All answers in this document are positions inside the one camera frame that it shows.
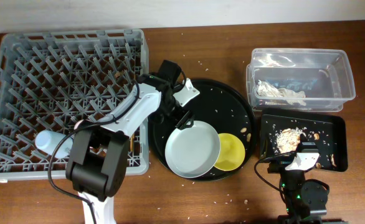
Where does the grey round plate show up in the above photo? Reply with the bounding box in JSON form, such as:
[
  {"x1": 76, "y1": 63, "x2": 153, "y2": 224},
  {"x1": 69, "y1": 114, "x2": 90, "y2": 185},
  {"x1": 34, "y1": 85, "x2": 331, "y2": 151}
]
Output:
[{"x1": 164, "y1": 121, "x2": 220, "y2": 179}]

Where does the wooden chopstick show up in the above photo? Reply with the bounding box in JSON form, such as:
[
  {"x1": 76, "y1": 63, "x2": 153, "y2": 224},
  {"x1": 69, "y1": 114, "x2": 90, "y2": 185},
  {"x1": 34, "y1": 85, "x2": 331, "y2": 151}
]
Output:
[{"x1": 130, "y1": 134, "x2": 135, "y2": 152}]

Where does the yellow bowl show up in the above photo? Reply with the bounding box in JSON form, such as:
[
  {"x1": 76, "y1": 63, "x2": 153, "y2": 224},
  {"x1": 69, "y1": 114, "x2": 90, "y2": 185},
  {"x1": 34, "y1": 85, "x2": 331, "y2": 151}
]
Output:
[{"x1": 214, "y1": 133, "x2": 245, "y2": 171}]

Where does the pink plastic cup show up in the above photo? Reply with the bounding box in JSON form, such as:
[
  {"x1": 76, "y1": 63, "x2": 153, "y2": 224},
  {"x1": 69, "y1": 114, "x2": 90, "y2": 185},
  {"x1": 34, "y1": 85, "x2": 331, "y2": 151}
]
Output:
[{"x1": 73, "y1": 119, "x2": 84, "y2": 129}]

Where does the white napkin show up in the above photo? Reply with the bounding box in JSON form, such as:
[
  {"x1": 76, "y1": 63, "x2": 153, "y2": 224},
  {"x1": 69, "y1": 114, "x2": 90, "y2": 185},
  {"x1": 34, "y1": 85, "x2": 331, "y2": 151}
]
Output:
[{"x1": 256, "y1": 80, "x2": 306, "y2": 106}]

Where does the blue plastic cup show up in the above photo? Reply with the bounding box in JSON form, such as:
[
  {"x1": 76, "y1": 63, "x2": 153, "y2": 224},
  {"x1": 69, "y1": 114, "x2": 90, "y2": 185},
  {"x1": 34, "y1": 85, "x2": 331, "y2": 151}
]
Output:
[{"x1": 35, "y1": 130, "x2": 73, "y2": 159}]

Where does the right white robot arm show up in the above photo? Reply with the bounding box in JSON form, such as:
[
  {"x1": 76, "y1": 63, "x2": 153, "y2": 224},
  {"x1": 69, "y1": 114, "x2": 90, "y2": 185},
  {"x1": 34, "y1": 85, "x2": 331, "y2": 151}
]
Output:
[{"x1": 254, "y1": 142, "x2": 329, "y2": 224}]

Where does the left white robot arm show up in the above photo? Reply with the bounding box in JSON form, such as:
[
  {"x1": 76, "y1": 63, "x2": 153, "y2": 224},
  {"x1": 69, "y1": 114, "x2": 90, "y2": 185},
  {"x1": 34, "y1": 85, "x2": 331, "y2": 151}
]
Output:
[{"x1": 47, "y1": 60, "x2": 200, "y2": 223}]

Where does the grey plastic dishwasher rack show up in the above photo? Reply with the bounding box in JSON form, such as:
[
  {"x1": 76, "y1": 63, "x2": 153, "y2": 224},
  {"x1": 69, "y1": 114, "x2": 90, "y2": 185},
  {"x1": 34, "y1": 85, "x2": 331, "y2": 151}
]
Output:
[{"x1": 0, "y1": 29, "x2": 149, "y2": 183}]

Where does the round black tray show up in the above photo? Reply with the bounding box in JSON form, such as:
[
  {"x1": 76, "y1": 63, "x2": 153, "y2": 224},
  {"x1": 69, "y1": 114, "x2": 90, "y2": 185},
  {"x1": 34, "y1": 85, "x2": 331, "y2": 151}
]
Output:
[{"x1": 148, "y1": 78, "x2": 257, "y2": 182}]

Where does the clear plastic bin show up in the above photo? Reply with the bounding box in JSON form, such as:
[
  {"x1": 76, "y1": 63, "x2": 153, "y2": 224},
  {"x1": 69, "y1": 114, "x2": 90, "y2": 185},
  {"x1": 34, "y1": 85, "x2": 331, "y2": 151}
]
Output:
[{"x1": 246, "y1": 48, "x2": 356, "y2": 112}]

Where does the black rectangular bin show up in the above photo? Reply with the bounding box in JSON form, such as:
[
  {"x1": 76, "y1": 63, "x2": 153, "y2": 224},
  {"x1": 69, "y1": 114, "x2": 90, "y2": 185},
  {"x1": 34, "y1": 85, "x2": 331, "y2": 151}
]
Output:
[{"x1": 260, "y1": 108, "x2": 348, "y2": 172}]

